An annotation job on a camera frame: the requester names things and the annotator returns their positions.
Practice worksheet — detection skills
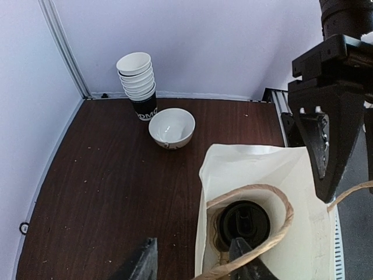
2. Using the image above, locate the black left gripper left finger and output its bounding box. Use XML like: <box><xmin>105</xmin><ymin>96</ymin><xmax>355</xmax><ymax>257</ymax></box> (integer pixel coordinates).
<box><xmin>109</xmin><ymin>238</ymin><xmax>158</xmax><ymax>280</ymax></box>

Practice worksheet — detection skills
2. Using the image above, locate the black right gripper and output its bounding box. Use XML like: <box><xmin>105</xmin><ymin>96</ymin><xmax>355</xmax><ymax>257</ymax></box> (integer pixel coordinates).
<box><xmin>288</xmin><ymin>34</ymin><xmax>373</xmax><ymax>203</ymax></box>

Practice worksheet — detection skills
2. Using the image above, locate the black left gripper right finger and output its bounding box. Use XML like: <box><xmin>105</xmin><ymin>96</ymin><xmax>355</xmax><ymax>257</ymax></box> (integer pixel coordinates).
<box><xmin>228</xmin><ymin>236</ymin><xmax>280</xmax><ymax>280</ymax></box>

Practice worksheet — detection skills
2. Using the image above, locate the cream paper bag with handles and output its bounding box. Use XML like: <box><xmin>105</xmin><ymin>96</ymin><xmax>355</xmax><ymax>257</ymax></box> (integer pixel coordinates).
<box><xmin>195</xmin><ymin>144</ymin><xmax>372</xmax><ymax>279</ymax></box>

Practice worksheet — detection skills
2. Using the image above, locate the black plastic cup lid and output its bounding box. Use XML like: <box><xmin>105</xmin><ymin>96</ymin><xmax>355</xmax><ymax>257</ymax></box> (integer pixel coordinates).
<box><xmin>217</xmin><ymin>200</ymin><xmax>270</xmax><ymax>251</ymax></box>

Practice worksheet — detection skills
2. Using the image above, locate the stack of paper cups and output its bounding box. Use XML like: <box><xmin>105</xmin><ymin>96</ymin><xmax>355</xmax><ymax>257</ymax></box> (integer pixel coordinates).
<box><xmin>116</xmin><ymin>52</ymin><xmax>157</xmax><ymax>121</ymax></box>

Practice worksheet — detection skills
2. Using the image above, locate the brown pulp cup carrier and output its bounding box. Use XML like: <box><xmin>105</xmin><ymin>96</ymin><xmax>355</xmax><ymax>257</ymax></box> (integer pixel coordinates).
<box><xmin>207</xmin><ymin>208</ymin><xmax>229</xmax><ymax>266</ymax></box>

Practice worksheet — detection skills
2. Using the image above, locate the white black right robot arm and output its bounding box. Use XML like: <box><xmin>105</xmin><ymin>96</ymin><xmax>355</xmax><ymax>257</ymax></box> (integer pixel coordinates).
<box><xmin>288</xmin><ymin>1</ymin><xmax>372</xmax><ymax>203</ymax></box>

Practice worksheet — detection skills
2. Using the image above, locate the white round ceramic bowl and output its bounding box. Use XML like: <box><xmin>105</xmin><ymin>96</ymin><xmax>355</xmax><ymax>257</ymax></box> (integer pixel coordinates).
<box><xmin>148</xmin><ymin>108</ymin><xmax>196</xmax><ymax>150</ymax></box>

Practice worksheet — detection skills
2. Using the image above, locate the small round black wall fixture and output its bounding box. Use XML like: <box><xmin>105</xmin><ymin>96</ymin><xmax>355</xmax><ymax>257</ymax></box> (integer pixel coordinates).
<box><xmin>19</xmin><ymin>222</ymin><xmax>29</xmax><ymax>235</ymax></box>

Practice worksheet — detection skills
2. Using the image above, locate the right aluminium frame post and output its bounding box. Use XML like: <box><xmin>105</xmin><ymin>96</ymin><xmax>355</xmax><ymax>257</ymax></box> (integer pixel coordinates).
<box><xmin>38</xmin><ymin>0</ymin><xmax>92</xmax><ymax>99</ymax></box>

